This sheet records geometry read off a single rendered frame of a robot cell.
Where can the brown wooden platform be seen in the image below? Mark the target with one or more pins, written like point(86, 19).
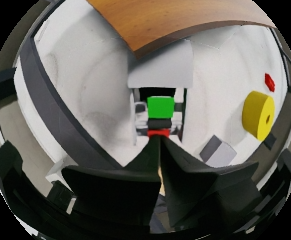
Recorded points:
point(158, 35)

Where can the yellow cylinder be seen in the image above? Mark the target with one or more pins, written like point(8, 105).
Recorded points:
point(258, 114)

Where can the red toy building brick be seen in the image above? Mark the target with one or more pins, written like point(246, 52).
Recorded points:
point(268, 81)

